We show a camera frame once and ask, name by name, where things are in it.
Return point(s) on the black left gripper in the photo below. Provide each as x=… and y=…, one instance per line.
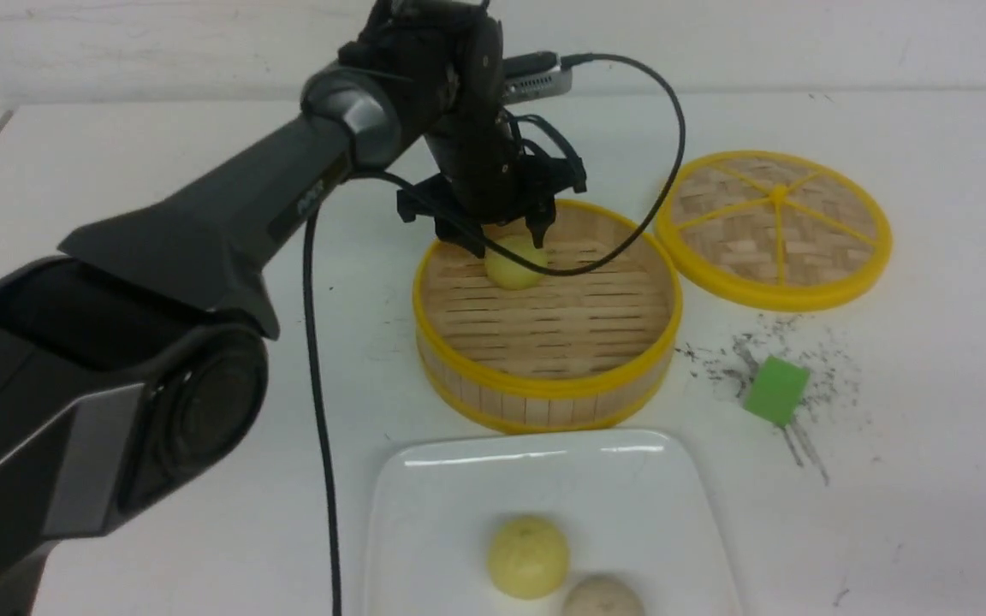
x=493, y=175

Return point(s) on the white rectangular plate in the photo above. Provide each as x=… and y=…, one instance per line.
x=629, y=501

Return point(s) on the yellow steamed bun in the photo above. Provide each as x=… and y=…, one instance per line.
x=528, y=558
x=508, y=274

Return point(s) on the green foam block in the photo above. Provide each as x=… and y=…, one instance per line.
x=776, y=391

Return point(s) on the yellow bamboo steamer lid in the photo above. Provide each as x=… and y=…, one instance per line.
x=773, y=231

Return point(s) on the yellow bamboo steamer basket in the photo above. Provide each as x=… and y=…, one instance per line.
x=581, y=352

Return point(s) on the white steamed bun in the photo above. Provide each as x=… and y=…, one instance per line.
x=602, y=595

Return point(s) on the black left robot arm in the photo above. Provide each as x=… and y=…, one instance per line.
x=135, y=359

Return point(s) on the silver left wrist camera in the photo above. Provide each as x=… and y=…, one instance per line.
x=535, y=76

